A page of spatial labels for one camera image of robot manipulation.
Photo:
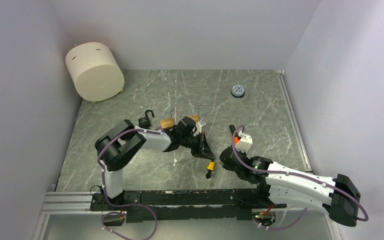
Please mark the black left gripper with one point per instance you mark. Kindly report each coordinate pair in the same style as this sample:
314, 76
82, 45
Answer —
202, 146

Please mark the yellow black padlock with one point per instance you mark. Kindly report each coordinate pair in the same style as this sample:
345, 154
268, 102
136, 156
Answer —
210, 168

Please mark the small brass padlock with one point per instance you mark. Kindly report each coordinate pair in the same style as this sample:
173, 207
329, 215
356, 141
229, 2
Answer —
201, 112

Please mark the large brass padlock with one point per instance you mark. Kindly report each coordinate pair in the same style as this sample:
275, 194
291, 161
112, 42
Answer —
170, 122

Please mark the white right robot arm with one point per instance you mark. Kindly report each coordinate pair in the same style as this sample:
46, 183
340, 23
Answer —
336, 197

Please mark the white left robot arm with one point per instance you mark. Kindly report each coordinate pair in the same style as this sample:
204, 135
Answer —
116, 148

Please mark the orange black marker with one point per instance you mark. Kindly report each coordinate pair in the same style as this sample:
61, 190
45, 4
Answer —
232, 129

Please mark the cream cylindrical container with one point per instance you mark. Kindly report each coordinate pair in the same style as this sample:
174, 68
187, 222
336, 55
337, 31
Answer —
94, 71

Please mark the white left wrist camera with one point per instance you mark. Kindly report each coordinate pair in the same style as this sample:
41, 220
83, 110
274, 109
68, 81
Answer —
201, 125

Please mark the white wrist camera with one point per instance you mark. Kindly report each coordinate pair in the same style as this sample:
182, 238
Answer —
201, 125
243, 142

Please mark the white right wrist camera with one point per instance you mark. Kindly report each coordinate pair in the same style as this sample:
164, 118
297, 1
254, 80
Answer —
243, 142

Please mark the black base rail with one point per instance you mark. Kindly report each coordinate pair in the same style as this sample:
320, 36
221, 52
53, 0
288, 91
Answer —
165, 205

